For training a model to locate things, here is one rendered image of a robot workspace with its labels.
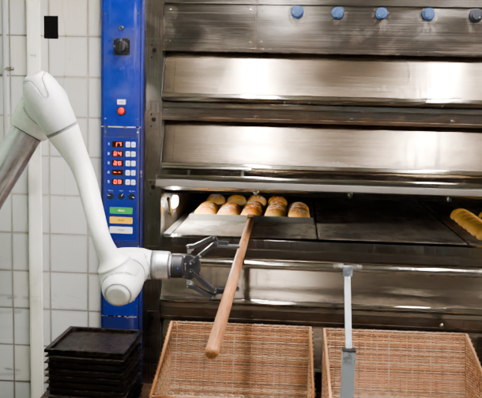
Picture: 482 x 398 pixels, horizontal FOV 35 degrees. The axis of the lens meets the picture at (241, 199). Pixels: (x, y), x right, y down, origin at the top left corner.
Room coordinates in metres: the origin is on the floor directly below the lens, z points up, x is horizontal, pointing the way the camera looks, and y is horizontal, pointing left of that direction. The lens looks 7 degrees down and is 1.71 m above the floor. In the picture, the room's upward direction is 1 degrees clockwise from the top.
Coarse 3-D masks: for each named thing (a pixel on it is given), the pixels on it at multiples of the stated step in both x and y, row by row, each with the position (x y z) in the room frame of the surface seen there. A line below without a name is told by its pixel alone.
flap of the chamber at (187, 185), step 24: (264, 192) 2.91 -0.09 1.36; (288, 192) 2.85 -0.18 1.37; (312, 192) 2.79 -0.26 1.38; (336, 192) 2.74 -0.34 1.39; (360, 192) 2.71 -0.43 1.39; (384, 192) 2.71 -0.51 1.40; (408, 192) 2.70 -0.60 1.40; (432, 192) 2.69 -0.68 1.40; (456, 192) 2.69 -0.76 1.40; (480, 192) 2.68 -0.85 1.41
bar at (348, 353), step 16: (352, 272) 2.49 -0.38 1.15; (368, 272) 2.49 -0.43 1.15; (384, 272) 2.48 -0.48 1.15; (400, 272) 2.48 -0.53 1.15; (416, 272) 2.47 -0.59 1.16; (432, 272) 2.47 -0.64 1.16; (448, 272) 2.47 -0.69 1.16; (464, 272) 2.46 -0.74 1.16; (480, 272) 2.46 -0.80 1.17; (352, 352) 2.27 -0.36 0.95; (352, 368) 2.26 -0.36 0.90; (352, 384) 2.26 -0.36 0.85
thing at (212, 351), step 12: (240, 240) 2.74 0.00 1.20; (240, 252) 2.50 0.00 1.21; (240, 264) 2.34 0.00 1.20; (228, 276) 2.18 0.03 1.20; (228, 288) 2.01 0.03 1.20; (228, 300) 1.90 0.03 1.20; (228, 312) 1.82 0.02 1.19; (216, 324) 1.69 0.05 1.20; (216, 336) 1.60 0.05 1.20; (216, 348) 1.53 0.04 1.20
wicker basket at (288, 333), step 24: (168, 336) 2.77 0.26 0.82; (192, 336) 2.86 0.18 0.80; (240, 336) 2.85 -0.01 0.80; (264, 336) 2.85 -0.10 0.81; (288, 336) 2.84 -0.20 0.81; (312, 336) 2.78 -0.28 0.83; (168, 360) 2.79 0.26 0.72; (192, 360) 2.83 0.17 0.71; (216, 360) 2.83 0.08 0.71; (240, 360) 2.83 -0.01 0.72; (264, 360) 2.82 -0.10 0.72; (288, 360) 2.82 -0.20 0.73; (312, 360) 2.62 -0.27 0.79; (168, 384) 2.79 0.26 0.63; (192, 384) 2.81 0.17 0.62; (216, 384) 2.80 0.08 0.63; (240, 384) 2.80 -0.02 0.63; (264, 384) 2.80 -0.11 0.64; (288, 384) 2.79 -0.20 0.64; (312, 384) 2.49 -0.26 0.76
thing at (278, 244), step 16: (176, 240) 2.91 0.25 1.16; (192, 240) 2.91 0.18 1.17; (224, 240) 2.90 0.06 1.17; (256, 240) 2.89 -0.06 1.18; (272, 240) 2.88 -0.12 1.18; (288, 240) 2.89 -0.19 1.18; (304, 240) 2.90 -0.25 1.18; (320, 240) 2.90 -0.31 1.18; (336, 240) 2.91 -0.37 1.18; (432, 256) 2.84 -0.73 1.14; (448, 256) 2.83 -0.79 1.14; (464, 256) 2.83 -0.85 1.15; (480, 256) 2.83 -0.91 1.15
